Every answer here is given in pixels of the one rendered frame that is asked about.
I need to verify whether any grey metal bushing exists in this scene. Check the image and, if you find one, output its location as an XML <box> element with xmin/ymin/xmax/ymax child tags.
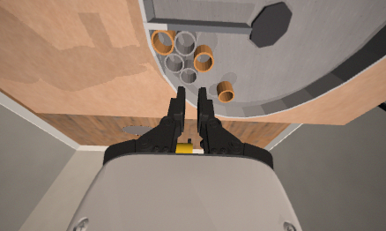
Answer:
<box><xmin>180</xmin><ymin>59</ymin><xmax>198</xmax><ymax>85</ymax></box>
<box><xmin>164</xmin><ymin>48</ymin><xmax>185</xmax><ymax>73</ymax></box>
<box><xmin>174</xmin><ymin>31</ymin><xmax>197</xmax><ymax>56</ymax></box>

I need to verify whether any bronze bushing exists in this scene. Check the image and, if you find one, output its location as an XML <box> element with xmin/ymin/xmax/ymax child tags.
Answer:
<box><xmin>194</xmin><ymin>45</ymin><xmax>214</xmax><ymax>72</ymax></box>
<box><xmin>151</xmin><ymin>30</ymin><xmax>176</xmax><ymax>56</ymax></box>
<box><xmin>217</xmin><ymin>81</ymin><xmax>234</xmax><ymax>102</ymax></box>

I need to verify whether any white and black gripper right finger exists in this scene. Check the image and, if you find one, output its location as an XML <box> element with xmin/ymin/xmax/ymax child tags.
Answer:
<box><xmin>197</xmin><ymin>87</ymin><xmax>274</xmax><ymax>171</ymax></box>

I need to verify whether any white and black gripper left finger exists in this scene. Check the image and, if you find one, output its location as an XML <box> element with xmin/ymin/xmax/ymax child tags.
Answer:
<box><xmin>102</xmin><ymin>86</ymin><xmax>186</xmax><ymax>166</ymax></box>

